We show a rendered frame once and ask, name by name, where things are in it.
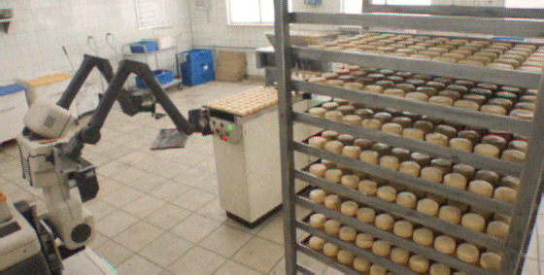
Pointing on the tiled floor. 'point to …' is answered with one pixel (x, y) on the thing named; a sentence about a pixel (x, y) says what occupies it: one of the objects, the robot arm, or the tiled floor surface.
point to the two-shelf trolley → (156, 63)
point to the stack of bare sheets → (170, 137)
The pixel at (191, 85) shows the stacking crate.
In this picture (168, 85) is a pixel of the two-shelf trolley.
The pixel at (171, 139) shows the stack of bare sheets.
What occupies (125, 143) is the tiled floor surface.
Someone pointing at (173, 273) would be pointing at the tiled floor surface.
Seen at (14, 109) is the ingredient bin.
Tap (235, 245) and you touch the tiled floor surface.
